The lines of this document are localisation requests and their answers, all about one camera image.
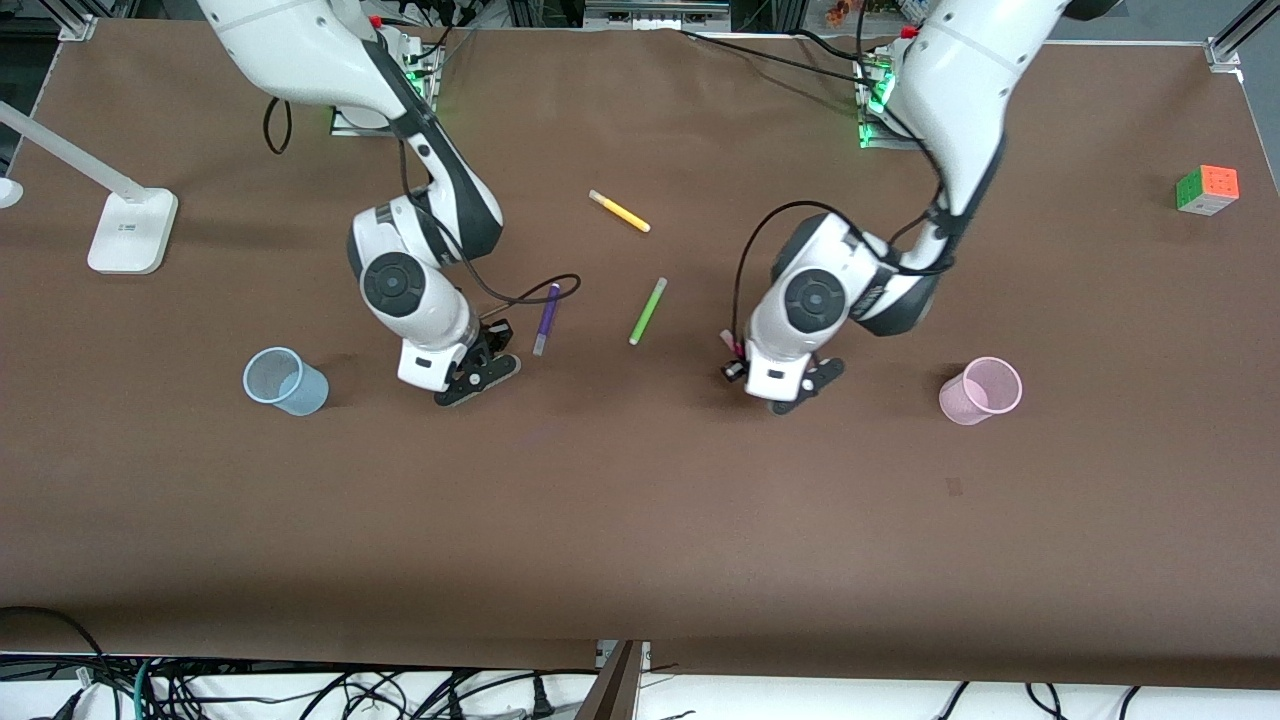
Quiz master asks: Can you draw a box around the short black table cable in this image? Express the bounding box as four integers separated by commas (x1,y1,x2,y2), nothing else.
795,28,871,63

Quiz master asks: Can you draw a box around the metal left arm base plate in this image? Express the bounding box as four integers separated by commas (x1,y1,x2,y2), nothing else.
857,50,933,152

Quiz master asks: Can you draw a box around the purple marker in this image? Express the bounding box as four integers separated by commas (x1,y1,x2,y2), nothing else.
532,283,562,357

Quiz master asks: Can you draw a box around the aluminium frame profile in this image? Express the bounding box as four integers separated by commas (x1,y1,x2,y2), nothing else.
1205,0,1280,73
55,0,98,43

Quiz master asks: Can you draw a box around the green marker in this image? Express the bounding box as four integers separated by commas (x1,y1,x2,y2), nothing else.
628,277,668,347

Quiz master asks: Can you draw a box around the yellow marker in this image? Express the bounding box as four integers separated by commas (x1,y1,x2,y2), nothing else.
588,189,652,234

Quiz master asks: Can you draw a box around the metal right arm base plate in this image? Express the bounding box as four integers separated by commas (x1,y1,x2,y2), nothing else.
330,35,444,138

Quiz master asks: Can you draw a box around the thick black floor cable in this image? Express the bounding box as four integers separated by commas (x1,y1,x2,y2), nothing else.
0,606,113,701

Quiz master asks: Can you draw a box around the translucent blue plastic cup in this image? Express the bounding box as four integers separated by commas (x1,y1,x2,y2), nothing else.
242,346,330,417

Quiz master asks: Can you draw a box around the translucent pink plastic cup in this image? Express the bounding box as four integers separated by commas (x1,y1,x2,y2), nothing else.
938,356,1024,427

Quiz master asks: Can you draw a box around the long black table cable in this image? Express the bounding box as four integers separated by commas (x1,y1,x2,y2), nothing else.
680,28,873,79

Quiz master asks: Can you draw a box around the white lamp base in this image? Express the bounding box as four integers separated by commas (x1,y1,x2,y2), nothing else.
0,100,180,276

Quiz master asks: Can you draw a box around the aluminium frame bar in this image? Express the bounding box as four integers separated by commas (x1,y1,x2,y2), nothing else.
583,0,733,33

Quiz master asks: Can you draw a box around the colourful puzzle cube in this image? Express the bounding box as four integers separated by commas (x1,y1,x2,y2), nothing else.
1176,164,1241,218

